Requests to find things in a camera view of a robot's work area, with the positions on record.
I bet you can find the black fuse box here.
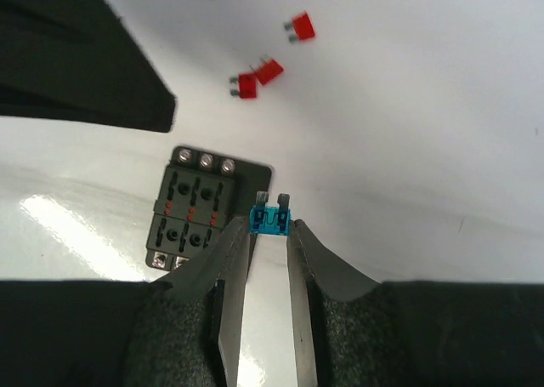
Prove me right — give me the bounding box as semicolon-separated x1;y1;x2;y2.
145;145;273;271

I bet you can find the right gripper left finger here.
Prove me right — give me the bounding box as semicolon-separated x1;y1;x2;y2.
154;217;252;386

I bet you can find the red fuse middle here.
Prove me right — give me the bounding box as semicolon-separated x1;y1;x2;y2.
251;55;284;86

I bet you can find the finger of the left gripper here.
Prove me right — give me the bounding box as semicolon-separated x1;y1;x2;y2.
1;0;176;133

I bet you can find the red fuse lower left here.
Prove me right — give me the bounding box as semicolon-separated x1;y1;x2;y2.
229;72;258;100

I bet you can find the red fuse upper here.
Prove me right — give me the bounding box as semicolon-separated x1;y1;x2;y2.
283;11;316;43

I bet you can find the blue fuse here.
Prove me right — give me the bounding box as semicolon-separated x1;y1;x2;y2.
249;191;291;236

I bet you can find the red fuse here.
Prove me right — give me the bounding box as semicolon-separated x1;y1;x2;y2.
283;11;316;43
229;72;258;100
251;55;284;86

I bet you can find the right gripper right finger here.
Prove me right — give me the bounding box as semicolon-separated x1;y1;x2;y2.
286;219;379;386

